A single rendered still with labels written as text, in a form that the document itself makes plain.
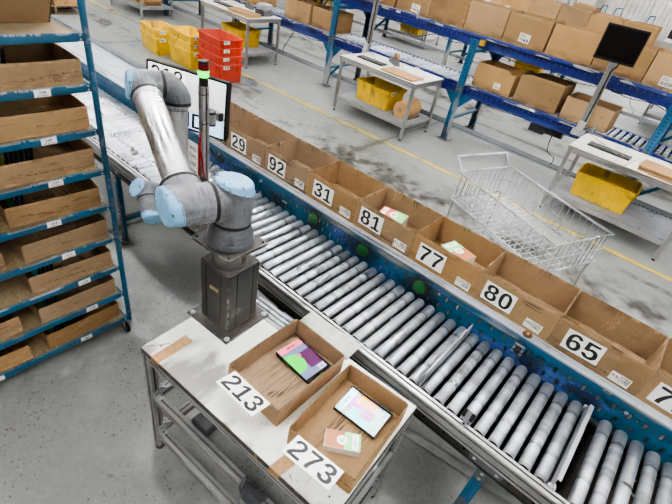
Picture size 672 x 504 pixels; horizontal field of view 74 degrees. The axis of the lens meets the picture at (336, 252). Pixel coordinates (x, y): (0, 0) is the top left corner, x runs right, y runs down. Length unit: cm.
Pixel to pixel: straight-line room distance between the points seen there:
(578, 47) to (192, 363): 580
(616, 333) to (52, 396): 289
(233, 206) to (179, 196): 19
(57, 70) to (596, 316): 263
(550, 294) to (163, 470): 211
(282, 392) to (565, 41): 569
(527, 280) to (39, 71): 240
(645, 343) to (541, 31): 488
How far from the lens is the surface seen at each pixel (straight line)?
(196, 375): 191
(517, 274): 253
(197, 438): 212
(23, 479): 270
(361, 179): 285
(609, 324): 252
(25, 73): 221
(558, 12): 1077
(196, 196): 163
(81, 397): 288
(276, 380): 188
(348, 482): 164
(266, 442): 175
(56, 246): 257
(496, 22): 692
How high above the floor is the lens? 226
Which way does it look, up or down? 36 degrees down
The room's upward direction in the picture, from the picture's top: 12 degrees clockwise
